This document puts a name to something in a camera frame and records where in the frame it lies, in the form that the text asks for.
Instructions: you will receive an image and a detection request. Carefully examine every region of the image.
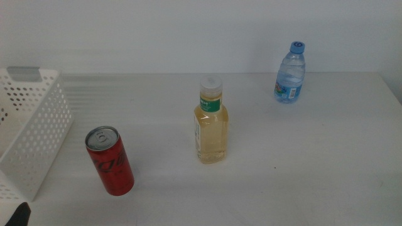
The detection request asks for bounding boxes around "white perforated plastic basket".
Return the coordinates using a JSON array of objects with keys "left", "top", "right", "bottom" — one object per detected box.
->
[{"left": 0, "top": 66, "right": 75, "bottom": 202}]

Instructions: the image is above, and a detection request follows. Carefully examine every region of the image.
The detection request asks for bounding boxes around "red soda can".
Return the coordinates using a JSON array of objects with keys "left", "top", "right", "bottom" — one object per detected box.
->
[{"left": 84, "top": 126, "right": 135, "bottom": 196}]

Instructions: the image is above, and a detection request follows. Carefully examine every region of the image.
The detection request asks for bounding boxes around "yellow juice bottle white cap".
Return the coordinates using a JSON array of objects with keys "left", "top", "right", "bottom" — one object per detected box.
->
[{"left": 193, "top": 74, "right": 229, "bottom": 164}]

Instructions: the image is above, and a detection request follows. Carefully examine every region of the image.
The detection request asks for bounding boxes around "clear water bottle blue cap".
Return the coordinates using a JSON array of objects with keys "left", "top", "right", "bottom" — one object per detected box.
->
[{"left": 274, "top": 41, "right": 307, "bottom": 104}]

